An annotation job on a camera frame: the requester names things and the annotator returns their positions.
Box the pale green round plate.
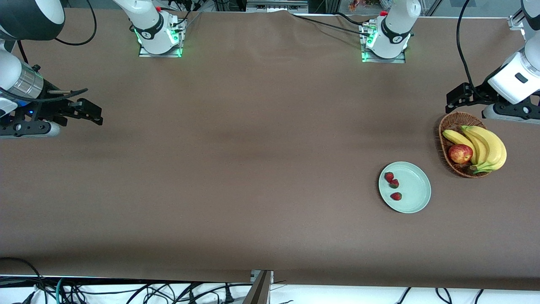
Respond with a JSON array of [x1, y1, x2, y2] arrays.
[[378, 161, 432, 214]]

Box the brown wicker basket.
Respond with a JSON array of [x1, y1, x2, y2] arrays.
[[438, 111, 492, 179]]

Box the small yellow banana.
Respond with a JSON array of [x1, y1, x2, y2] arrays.
[[442, 129, 478, 165]]

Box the red apple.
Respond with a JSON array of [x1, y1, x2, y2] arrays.
[[448, 144, 474, 165]]

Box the yellow banana bunch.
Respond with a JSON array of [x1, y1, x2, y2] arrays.
[[466, 126, 507, 174]]

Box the brown table cover sheet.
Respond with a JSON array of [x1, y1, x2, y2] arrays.
[[0, 8, 540, 291]]

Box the grey background device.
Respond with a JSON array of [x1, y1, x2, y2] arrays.
[[246, 0, 309, 13]]

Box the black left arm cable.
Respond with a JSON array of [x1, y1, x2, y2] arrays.
[[456, 0, 481, 95]]

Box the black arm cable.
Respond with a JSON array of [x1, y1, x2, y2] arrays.
[[0, 0, 98, 102], [456, 0, 481, 95]]

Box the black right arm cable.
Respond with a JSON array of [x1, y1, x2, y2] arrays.
[[0, 0, 98, 102]]

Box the short black table cable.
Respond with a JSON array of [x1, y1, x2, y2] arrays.
[[333, 12, 378, 26]]

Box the long black table cable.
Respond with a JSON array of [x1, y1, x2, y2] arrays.
[[289, 13, 372, 36]]

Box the black looping floor cable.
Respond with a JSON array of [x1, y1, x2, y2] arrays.
[[0, 257, 45, 304]]

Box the brown wooden post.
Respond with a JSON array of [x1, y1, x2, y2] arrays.
[[244, 270, 273, 304]]

